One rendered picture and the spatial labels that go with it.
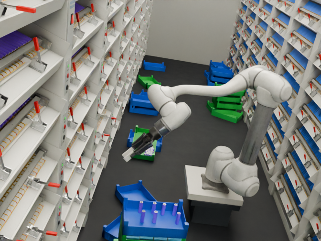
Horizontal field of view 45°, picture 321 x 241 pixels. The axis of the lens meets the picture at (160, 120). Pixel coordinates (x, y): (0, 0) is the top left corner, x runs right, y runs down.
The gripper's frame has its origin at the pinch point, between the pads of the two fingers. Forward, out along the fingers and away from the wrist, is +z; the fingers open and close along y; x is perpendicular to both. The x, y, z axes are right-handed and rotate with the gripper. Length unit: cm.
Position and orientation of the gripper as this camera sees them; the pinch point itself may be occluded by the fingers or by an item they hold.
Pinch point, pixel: (129, 154)
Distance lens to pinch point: 214.3
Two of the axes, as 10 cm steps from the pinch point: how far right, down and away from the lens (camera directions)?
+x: -5.5, -6.7, -5.0
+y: -3.1, -4.0, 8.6
